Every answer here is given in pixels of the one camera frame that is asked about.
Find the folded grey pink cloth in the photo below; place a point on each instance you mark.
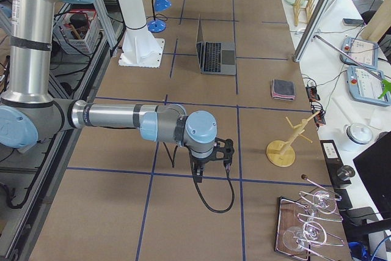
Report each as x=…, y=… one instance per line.
x=282, y=89

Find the silver laptop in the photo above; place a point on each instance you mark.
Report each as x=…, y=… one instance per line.
x=215, y=58

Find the white kettle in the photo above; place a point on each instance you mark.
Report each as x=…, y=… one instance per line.
x=354, y=136

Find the wine glass rack tray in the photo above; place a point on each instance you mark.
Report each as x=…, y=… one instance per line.
x=300, y=229

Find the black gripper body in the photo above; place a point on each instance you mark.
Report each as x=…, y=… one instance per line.
x=200, y=161

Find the wooden dish rack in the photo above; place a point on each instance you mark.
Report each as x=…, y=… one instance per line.
x=306, y=6

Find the teach pendant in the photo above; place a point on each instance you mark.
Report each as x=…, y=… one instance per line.
x=363, y=51
x=368, y=85

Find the aluminium frame post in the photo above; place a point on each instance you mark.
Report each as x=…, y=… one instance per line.
x=309, y=32

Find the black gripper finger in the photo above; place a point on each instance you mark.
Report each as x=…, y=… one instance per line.
x=198, y=177

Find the lower teach pendant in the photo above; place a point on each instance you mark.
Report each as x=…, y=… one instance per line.
x=368, y=85

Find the wooden mug tree stand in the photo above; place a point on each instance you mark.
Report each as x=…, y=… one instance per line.
x=281, y=153

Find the upper teach pendant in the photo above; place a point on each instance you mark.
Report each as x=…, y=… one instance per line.
x=363, y=51

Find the blue desk lamp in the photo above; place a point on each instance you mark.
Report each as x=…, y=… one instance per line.
x=156, y=25

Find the black monitor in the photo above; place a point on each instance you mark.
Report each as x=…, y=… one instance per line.
x=373, y=167

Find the white plastic basket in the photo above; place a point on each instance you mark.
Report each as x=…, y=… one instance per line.
x=77, y=31

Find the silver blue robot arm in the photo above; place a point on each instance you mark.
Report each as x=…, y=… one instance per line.
x=29, y=113

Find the orange black electronics board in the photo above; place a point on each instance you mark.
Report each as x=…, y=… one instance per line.
x=316, y=106

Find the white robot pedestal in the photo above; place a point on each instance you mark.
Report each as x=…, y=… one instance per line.
x=140, y=48

